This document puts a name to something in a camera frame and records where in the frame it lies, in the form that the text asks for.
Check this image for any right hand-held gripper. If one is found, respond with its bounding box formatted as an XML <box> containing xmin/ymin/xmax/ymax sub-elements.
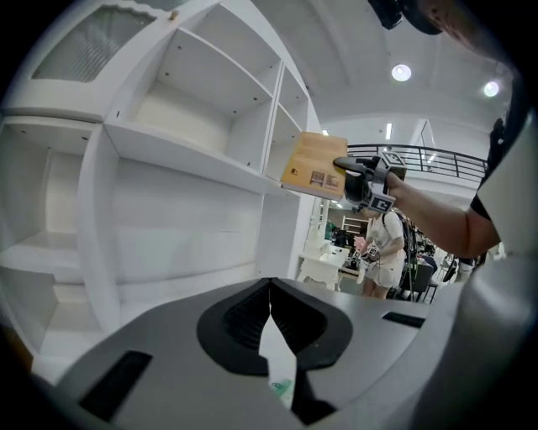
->
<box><xmin>333</xmin><ymin>150</ymin><xmax>408</xmax><ymax>215</ymax></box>

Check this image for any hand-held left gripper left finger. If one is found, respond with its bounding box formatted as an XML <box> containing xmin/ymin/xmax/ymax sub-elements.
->
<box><xmin>45</xmin><ymin>276</ymin><xmax>292</xmax><ymax>430</ymax></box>

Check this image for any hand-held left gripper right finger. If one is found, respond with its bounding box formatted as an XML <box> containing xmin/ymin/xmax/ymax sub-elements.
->
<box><xmin>271</xmin><ymin>276</ymin><xmax>434</xmax><ymax>426</ymax></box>

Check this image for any yellow hardcover book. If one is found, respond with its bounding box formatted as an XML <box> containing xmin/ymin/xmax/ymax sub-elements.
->
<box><xmin>280</xmin><ymin>131</ymin><xmax>349</xmax><ymax>201</ymax></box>

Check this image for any green photo-cover book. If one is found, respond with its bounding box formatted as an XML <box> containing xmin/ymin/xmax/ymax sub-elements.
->
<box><xmin>268</xmin><ymin>375</ymin><xmax>295</xmax><ymax>411</ymax></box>

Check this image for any person's right forearm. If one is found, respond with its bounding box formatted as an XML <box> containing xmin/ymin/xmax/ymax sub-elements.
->
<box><xmin>385</xmin><ymin>171</ymin><xmax>504</xmax><ymax>260</ymax></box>

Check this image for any white desk hutch cabinet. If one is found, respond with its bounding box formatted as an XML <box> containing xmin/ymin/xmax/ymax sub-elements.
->
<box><xmin>0</xmin><ymin>0</ymin><xmax>324</xmax><ymax>379</ymax></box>

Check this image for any oval white-framed mirror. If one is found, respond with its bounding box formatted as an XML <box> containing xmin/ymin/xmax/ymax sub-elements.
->
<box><xmin>309</xmin><ymin>196</ymin><xmax>325</xmax><ymax>244</ymax></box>

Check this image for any black backpack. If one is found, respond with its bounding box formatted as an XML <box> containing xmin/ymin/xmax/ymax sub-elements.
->
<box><xmin>394</xmin><ymin>212</ymin><xmax>418</xmax><ymax>291</ymax></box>

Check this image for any black office chair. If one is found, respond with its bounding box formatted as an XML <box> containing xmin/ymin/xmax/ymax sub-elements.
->
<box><xmin>409</xmin><ymin>251</ymin><xmax>443</xmax><ymax>304</ymax></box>

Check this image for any white carved dressing table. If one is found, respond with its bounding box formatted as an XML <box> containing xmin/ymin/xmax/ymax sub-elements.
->
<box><xmin>296</xmin><ymin>245</ymin><xmax>351</xmax><ymax>291</ymax></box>

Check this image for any black metal railing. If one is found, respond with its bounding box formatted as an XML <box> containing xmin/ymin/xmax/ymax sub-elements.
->
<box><xmin>346</xmin><ymin>143</ymin><xmax>491</xmax><ymax>184</ymax></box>

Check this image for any person's head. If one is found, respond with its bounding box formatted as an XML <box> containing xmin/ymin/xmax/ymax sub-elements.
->
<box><xmin>403</xmin><ymin>0</ymin><xmax>519</xmax><ymax>69</ymax></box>

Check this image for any white ribbed-glass cabinet door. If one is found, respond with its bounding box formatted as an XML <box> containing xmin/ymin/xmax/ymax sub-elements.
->
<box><xmin>29</xmin><ymin>3</ymin><xmax>157</xmax><ymax>84</ymax></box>

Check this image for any black head camera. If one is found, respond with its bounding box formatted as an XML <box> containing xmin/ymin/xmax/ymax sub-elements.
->
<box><xmin>368</xmin><ymin>0</ymin><xmax>405</xmax><ymax>31</ymax></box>

